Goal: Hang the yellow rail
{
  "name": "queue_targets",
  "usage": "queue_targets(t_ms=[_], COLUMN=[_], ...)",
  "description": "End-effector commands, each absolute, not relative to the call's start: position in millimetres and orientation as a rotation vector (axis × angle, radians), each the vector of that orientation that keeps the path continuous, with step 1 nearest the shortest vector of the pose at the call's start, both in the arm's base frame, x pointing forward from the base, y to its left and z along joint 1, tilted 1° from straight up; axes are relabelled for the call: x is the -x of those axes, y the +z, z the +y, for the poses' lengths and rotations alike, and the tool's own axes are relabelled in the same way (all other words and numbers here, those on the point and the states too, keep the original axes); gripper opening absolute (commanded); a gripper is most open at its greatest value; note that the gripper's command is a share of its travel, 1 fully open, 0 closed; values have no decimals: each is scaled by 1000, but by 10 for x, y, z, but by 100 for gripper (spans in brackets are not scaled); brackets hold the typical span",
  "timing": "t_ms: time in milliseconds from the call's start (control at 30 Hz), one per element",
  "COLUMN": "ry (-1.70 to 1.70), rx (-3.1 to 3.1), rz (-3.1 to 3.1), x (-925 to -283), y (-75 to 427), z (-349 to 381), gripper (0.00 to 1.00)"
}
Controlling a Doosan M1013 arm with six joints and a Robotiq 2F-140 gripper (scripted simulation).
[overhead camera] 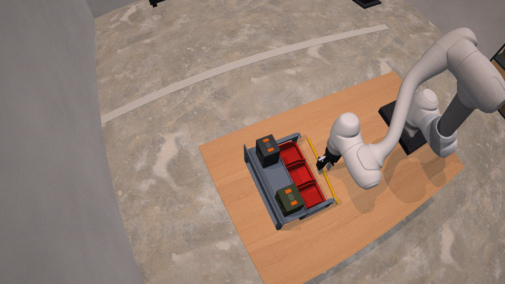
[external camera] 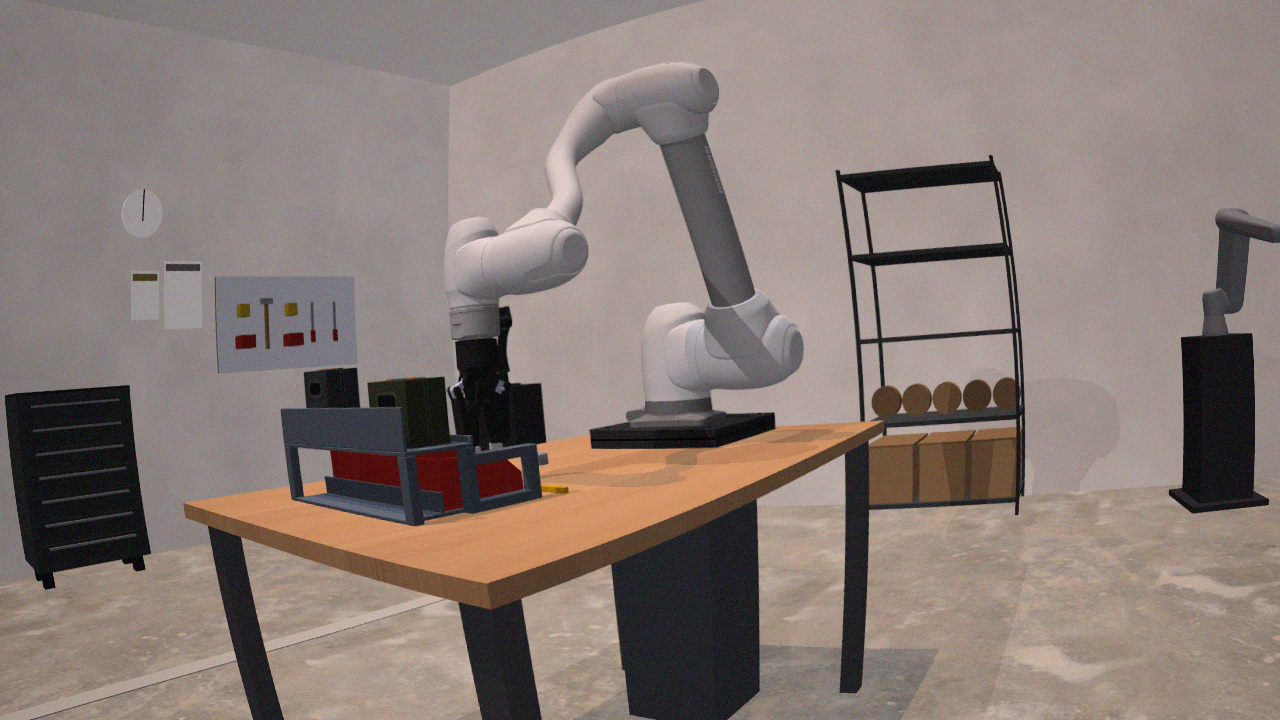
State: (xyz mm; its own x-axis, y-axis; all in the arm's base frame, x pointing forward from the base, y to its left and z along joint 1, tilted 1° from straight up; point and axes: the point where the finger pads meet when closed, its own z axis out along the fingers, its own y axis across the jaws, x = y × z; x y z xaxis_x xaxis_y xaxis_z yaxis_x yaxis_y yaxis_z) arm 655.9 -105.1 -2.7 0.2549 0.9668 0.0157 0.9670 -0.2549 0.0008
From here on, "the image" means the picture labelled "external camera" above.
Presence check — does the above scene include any red open bin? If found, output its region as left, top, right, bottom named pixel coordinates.
left=330, top=451, right=365, bottom=482
left=362, top=454, right=401, bottom=487
left=415, top=450, right=524, bottom=511

